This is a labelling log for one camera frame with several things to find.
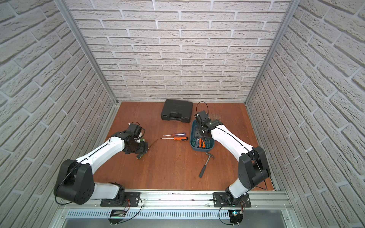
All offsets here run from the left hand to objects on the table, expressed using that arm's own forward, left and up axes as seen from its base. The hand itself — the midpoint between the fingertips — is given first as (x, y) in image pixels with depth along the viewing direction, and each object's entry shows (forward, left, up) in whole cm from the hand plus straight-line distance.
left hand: (142, 147), depth 87 cm
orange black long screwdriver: (+8, -27, -3) cm, 28 cm away
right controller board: (-35, -53, -6) cm, 63 cm away
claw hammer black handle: (-11, -38, -5) cm, 40 cm away
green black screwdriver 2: (+5, -32, -2) cm, 33 cm away
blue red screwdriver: (+13, -22, -5) cm, 26 cm away
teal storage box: (+17, -33, -1) cm, 37 cm away
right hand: (+7, -37, +7) cm, 39 cm away
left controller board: (-33, +8, -6) cm, 35 cm away
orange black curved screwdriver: (+6, -37, -3) cm, 38 cm away
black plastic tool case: (+35, -20, -4) cm, 41 cm away
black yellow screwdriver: (-4, +2, -4) cm, 6 cm away
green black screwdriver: (+3, -42, -2) cm, 42 cm away
